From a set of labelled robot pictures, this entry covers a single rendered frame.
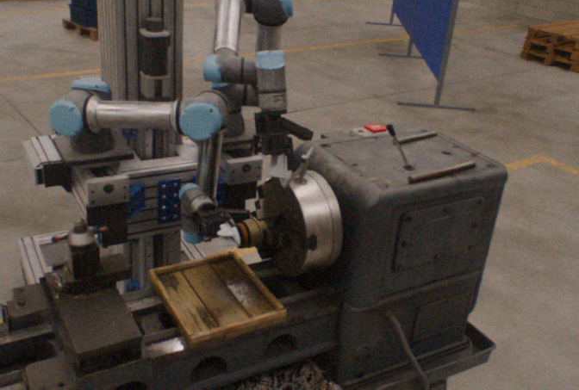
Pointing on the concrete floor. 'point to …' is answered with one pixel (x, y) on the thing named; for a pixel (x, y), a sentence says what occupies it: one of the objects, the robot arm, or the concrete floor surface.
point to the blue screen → (428, 13)
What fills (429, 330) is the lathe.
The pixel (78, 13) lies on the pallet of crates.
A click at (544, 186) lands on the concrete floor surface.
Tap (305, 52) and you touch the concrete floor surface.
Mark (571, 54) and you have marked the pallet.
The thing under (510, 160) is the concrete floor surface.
